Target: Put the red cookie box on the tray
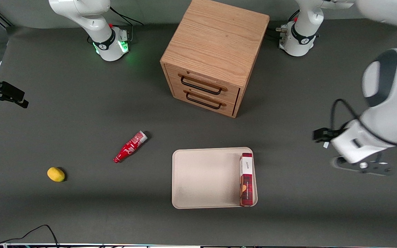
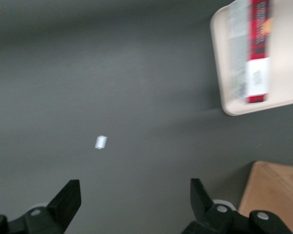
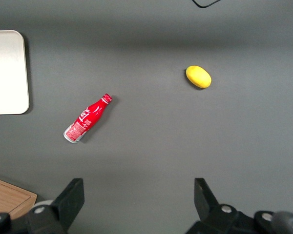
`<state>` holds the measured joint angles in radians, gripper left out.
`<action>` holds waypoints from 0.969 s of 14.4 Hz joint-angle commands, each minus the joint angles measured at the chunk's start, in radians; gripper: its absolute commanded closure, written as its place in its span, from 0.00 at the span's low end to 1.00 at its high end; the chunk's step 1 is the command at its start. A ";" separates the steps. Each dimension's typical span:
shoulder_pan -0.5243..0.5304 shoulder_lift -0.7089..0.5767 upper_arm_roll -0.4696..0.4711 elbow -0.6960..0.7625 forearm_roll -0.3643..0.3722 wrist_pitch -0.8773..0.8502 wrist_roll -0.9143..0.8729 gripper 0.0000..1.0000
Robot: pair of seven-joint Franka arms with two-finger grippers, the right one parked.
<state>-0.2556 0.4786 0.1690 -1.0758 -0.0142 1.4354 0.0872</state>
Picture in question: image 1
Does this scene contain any red cookie box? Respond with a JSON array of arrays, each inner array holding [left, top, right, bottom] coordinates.
[[239, 153, 254, 207]]

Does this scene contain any beige rectangular tray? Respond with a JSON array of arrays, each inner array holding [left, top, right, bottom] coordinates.
[[172, 147, 258, 209]]

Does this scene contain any wooden drawer front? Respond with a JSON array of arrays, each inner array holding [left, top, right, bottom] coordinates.
[[165, 64, 241, 104], [171, 84, 237, 117]]

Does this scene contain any wooden drawer cabinet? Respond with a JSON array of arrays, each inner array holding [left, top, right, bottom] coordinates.
[[160, 0, 270, 118]]

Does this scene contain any red cola bottle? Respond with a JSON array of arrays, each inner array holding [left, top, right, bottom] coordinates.
[[113, 131, 148, 164]]

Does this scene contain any yellow lemon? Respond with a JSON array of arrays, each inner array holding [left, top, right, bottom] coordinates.
[[47, 167, 65, 182]]

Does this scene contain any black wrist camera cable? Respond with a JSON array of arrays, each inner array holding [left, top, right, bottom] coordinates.
[[330, 99, 397, 151]]

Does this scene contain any black drawer handle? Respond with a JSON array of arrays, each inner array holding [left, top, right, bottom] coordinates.
[[186, 92, 222, 110], [181, 76, 222, 95]]

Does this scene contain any black clamp mount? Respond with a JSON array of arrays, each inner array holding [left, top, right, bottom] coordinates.
[[0, 71, 29, 110]]

